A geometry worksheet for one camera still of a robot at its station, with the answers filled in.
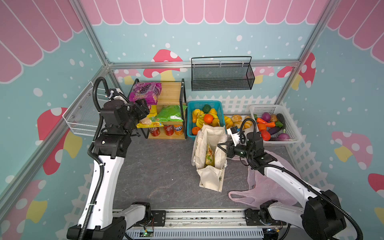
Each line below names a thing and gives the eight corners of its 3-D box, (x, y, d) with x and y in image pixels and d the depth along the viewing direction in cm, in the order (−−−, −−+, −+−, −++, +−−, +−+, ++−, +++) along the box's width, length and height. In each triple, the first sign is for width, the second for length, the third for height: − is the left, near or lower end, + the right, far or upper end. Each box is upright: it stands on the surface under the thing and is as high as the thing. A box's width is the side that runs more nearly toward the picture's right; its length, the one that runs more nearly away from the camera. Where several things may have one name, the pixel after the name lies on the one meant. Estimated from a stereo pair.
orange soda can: (175, 137, 109) (174, 127, 100) (176, 134, 110) (174, 124, 102) (182, 137, 109) (181, 127, 100) (183, 134, 110) (181, 124, 102)
